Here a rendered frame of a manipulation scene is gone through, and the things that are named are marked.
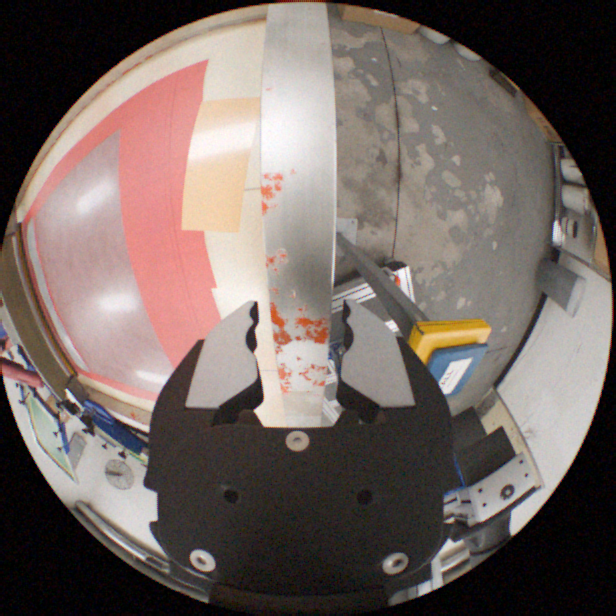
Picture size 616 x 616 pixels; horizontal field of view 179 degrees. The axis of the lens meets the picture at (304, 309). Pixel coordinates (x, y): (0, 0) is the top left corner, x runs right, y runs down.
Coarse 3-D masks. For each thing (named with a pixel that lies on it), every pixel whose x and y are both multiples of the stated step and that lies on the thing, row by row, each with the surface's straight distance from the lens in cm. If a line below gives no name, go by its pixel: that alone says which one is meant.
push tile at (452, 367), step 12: (456, 348) 25; (468, 348) 26; (480, 348) 28; (432, 360) 23; (444, 360) 24; (456, 360) 26; (468, 360) 28; (480, 360) 31; (432, 372) 25; (444, 372) 26; (456, 372) 28; (468, 372) 31; (444, 384) 29; (456, 384) 31
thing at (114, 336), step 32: (64, 320) 48; (96, 320) 33; (128, 320) 26; (160, 320) 22; (192, 320) 19; (96, 352) 41; (128, 352) 31; (160, 352) 26; (128, 384) 41; (160, 384) 32
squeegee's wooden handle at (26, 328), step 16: (0, 256) 58; (0, 272) 58; (16, 272) 58; (0, 288) 57; (16, 288) 58; (16, 304) 57; (16, 320) 57; (32, 320) 58; (32, 336) 58; (32, 352) 58; (48, 352) 60; (48, 368) 60; (48, 384) 61; (64, 384) 62
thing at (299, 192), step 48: (144, 48) 26; (288, 48) 15; (96, 96) 33; (288, 96) 12; (48, 144) 42; (288, 144) 11; (336, 144) 11; (288, 192) 10; (336, 192) 11; (288, 240) 10; (288, 288) 11; (288, 336) 13; (288, 384) 17
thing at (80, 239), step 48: (144, 96) 23; (192, 96) 19; (96, 144) 27; (144, 144) 20; (48, 192) 40; (96, 192) 25; (144, 192) 19; (48, 240) 41; (96, 240) 26; (144, 240) 19; (192, 240) 16; (48, 288) 49; (96, 288) 29; (144, 288) 21; (192, 288) 18
